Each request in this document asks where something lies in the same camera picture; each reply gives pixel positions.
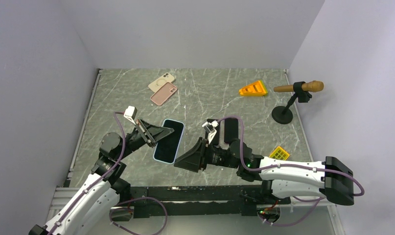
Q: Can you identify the beige phone case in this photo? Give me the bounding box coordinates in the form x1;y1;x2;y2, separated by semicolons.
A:
148;73;175;93

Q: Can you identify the brown microphone on stand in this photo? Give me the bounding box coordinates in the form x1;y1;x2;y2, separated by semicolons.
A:
271;80;324;124

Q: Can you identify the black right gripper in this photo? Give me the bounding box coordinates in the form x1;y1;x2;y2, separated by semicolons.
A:
174;137;239;173

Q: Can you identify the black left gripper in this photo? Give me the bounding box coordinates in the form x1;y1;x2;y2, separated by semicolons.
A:
116;118;174;161

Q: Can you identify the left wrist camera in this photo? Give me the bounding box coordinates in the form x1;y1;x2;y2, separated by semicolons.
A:
123;106;138;125

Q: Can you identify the pink phone case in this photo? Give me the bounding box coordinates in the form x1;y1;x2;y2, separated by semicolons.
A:
150;82;178;106

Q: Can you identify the yellow grid toy block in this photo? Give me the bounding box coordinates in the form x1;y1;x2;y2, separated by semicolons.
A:
269;146;290;161

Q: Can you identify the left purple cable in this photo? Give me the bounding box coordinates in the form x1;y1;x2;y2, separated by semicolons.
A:
46;112;127;235

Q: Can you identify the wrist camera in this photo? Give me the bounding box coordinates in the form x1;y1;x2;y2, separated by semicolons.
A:
202;120;219;144
123;106;138;125

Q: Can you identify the orange triangular toy block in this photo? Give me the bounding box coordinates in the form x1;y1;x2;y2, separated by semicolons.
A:
238;80;268;96

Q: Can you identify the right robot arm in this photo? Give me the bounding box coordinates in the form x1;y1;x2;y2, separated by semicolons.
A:
174;138;355;206

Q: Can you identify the black phone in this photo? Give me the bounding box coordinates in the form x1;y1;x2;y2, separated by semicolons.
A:
224;118;239;144

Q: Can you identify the black base frame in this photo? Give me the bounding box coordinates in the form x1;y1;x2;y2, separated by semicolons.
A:
120;185;290;218

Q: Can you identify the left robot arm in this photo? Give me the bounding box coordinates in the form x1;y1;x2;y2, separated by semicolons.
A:
29;119;175;235

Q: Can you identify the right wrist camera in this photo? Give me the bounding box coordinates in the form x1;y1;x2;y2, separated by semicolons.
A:
202;120;219;144

